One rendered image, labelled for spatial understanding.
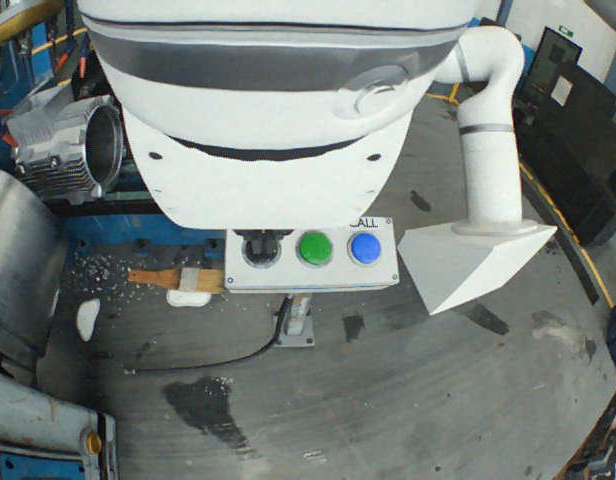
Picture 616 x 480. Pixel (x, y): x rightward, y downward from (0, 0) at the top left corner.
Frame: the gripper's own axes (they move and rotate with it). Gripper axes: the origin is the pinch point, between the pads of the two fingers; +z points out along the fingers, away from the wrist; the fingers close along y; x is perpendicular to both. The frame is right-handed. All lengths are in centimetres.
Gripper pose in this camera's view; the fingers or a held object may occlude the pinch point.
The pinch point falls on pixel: (263, 226)
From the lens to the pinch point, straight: 21.5
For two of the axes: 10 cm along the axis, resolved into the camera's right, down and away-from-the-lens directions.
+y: -9.9, 0.0, -1.5
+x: 0.4, 9.6, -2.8
